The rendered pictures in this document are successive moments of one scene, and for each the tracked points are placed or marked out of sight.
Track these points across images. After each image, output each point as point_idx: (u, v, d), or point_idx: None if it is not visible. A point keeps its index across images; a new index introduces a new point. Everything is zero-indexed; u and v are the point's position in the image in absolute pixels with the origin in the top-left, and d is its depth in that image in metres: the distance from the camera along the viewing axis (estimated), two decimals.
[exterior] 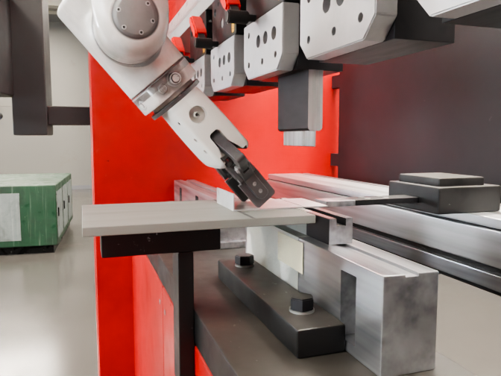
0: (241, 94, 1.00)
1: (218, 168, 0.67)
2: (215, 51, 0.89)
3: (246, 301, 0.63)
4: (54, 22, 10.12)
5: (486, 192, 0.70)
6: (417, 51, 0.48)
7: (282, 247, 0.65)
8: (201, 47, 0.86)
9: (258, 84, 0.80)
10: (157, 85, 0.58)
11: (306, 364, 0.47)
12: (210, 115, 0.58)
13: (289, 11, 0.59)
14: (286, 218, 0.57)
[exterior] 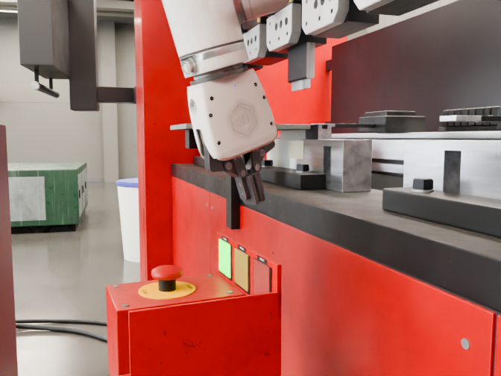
0: (260, 66, 1.44)
1: (241, 154, 0.67)
2: (244, 36, 1.33)
3: (270, 179, 1.07)
4: None
5: (416, 119, 1.15)
6: (363, 29, 0.93)
7: (291, 149, 1.09)
8: None
9: (274, 56, 1.24)
10: (183, 62, 0.61)
11: (305, 190, 0.92)
12: (198, 115, 0.60)
13: (295, 8, 1.03)
14: (294, 125, 1.02)
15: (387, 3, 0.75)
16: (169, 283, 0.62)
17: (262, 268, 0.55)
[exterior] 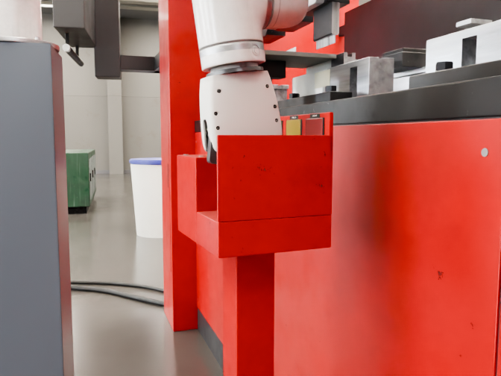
0: (283, 34, 1.57)
1: None
2: None
3: None
4: None
5: None
6: None
7: (317, 80, 1.22)
8: None
9: None
10: None
11: None
12: None
13: None
14: (322, 54, 1.14)
15: None
16: None
17: (314, 122, 0.67)
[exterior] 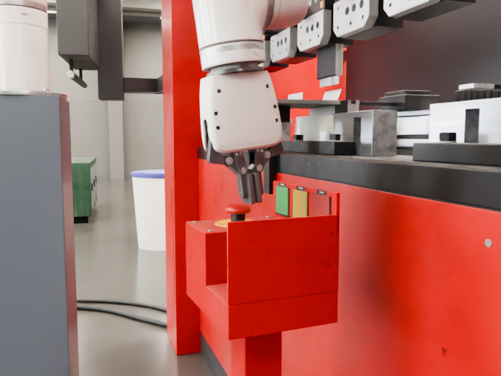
0: (286, 65, 1.58)
1: (243, 156, 0.64)
2: (273, 37, 1.47)
3: (303, 149, 1.21)
4: None
5: (432, 98, 1.28)
6: (388, 32, 1.07)
7: (320, 123, 1.23)
8: (267, 34, 1.44)
9: (303, 56, 1.39)
10: (261, 48, 0.64)
11: (338, 155, 1.05)
12: None
13: (326, 13, 1.18)
14: (326, 101, 1.15)
15: (413, 11, 0.89)
16: (241, 216, 0.76)
17: (321, 199, 0.69)
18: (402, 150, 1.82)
